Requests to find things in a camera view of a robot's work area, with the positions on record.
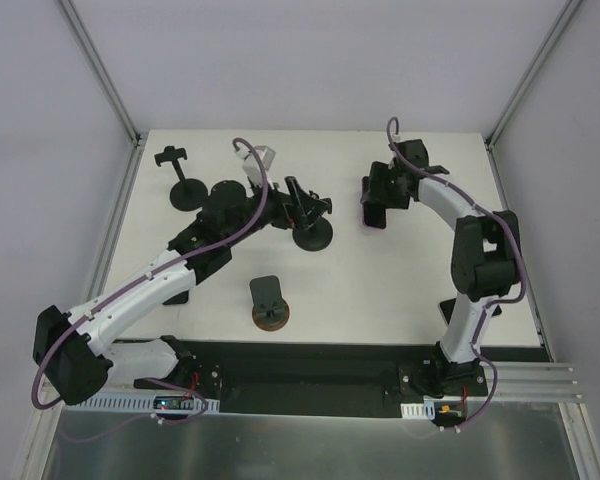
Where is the purple phone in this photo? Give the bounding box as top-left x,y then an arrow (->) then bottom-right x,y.
362,203 -> 387,230

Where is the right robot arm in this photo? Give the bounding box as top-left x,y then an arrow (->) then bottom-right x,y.
361,134 -> 524,398

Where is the black round-base clamp stand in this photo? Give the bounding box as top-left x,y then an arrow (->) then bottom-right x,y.
290,189 -> 334,252

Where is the white cable duct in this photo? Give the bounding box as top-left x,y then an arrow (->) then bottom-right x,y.
400,400 -> 466,421
74,393 -> 220,415

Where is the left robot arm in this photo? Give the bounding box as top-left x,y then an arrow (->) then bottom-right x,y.
31,176 -> 333,409

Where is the right white cable duct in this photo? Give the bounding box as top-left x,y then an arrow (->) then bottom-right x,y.
400,400 -> 466,421

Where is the white-edged phone on right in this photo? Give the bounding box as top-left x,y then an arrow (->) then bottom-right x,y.
439,294 -> 502,330

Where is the black stand with wooden base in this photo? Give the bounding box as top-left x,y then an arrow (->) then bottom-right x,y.
249,275 -> 290,332

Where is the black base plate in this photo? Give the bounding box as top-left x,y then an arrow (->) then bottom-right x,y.
159,341 -> 487,418

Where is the tall black clamp stand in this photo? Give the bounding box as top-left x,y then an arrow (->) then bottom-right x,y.
154,145 -> 208,212

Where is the black phone on left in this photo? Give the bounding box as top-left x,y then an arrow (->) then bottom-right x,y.
163,290 -> 190,306

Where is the left white cable duct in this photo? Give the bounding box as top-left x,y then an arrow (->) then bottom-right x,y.
74,393 -> 220,415

